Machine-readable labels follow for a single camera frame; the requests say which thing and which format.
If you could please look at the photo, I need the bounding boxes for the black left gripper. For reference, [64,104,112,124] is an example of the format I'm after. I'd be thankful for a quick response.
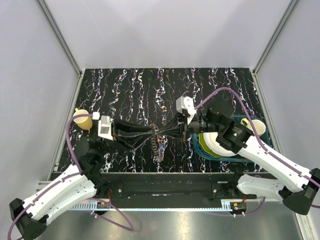
[96,118,155,158]

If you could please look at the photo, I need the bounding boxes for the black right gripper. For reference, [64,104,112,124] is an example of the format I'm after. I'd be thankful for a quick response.
[158,110,222,142]

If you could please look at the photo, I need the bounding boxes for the blue plastic key tag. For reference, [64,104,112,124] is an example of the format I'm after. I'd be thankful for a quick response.
[159,144,165,152]

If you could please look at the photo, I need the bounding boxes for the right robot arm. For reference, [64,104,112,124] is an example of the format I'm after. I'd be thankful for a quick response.
[159,97,320,215]

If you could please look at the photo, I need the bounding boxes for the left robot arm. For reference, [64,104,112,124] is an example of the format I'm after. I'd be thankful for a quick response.
[9,116,155,240]

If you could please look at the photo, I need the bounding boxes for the yellow-green plate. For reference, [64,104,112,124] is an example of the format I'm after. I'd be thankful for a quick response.
[198,133,214,156]

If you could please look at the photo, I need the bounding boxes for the teal plastic dish basket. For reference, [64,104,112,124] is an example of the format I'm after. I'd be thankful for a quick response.
[191,115,273,163]

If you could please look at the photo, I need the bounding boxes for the white plate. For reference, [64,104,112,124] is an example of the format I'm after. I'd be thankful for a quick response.
[203,132,236,157]

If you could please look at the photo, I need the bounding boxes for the yellow mug on table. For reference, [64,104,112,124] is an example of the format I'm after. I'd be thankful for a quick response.
[73,108,93,131]

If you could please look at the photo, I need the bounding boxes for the cream mug in basket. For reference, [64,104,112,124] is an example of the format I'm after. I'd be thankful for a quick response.
[240,118,267,137]

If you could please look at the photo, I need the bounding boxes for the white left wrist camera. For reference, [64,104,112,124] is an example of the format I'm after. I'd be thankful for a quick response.
[92,111,113,141]

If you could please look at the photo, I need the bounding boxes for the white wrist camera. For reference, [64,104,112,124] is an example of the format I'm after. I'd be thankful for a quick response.
[175,96,197,118]
[92,111,113,141]

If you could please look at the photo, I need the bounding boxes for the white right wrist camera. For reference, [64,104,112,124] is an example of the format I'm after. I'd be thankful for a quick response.
[175,96,197,118]

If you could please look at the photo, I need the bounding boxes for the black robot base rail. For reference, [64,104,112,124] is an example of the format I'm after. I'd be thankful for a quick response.
[69,171,281,203]

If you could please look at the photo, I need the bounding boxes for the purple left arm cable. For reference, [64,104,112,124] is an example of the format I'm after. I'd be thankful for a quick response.
[7,113,136,240]

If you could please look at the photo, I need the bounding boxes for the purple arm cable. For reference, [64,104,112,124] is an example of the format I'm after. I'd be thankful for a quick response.
[194,87,320,217]
[7,113,136,240]

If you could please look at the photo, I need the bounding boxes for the left aluminium frame post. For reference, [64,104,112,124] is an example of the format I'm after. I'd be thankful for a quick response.
[35,0,82,77]

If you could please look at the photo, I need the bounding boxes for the aluminium frame post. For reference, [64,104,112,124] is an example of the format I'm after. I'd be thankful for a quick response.
[35,0,82,77]
[252,0,300,75]

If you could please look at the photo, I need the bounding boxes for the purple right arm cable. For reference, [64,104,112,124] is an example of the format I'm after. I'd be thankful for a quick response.
[194,87,320,217]

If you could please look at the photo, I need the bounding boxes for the right aluminium frame post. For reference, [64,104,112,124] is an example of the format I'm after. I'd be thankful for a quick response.
[252,0,300,75]

